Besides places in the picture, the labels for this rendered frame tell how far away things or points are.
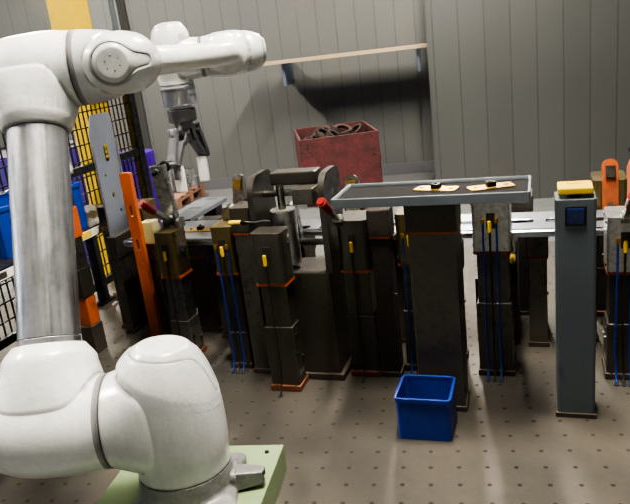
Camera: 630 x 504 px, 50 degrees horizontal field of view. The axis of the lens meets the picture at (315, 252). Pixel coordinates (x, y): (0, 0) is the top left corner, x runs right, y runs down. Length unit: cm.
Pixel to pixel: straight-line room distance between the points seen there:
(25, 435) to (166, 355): 24
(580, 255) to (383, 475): 54
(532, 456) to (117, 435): 73
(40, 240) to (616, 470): 105
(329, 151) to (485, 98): 144
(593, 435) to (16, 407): 101
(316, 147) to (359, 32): 163
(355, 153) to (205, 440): 529
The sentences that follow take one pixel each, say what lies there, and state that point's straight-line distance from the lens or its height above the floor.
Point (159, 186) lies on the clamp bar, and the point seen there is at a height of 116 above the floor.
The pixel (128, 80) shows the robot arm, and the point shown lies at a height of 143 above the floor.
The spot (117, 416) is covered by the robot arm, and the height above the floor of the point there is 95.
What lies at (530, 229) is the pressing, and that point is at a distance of 161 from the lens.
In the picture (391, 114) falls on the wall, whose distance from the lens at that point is 740.
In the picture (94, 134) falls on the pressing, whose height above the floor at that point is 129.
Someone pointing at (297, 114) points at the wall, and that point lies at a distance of 752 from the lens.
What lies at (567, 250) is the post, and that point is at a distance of 133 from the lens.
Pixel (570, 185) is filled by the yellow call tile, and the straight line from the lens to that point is 132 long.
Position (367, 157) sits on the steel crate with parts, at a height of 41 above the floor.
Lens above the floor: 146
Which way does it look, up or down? 17 degrees down
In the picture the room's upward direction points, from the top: 7 degrees counter-clockwise
